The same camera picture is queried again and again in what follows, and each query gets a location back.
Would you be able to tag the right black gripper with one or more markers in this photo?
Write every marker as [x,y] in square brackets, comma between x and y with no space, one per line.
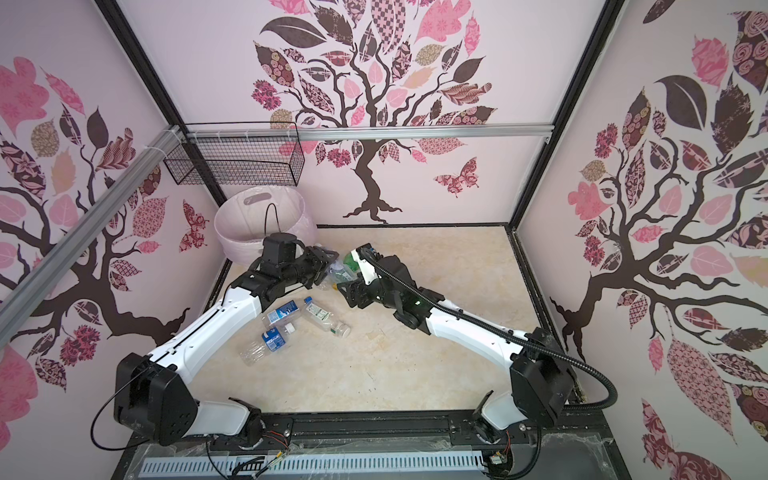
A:
[356,289]

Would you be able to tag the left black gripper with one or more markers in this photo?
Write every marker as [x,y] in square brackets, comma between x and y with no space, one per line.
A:
[321,262]

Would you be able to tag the blue label bottle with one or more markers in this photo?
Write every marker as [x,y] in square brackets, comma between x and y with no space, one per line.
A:
[269,342]
[281,314]

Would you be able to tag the clear square bottle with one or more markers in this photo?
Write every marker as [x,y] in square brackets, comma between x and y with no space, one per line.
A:
[324,319]

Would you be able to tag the long clear crushed bottle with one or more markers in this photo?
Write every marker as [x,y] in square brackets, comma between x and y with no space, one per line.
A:
[335,273]

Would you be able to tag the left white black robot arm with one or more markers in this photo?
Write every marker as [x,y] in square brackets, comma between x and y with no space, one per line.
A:
[152,397]

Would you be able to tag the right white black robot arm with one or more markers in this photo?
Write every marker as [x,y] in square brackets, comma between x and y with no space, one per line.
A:
[540,381]

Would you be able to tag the pink plastic bin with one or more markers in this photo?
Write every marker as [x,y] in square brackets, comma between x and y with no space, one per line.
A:
[245,220]

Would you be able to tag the light green bottle yellow cap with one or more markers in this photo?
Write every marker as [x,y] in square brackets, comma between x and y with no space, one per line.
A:
[351,265]

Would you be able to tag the black wire basket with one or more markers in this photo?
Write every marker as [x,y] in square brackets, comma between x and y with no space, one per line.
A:
[238,154]

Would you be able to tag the aluminium rail back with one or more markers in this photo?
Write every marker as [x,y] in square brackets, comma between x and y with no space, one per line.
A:
[366,132]

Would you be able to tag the white slotted cable duct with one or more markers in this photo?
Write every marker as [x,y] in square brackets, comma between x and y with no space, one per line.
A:
[309,465]

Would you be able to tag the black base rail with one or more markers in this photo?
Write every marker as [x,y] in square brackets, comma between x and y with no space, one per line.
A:
[581,446]

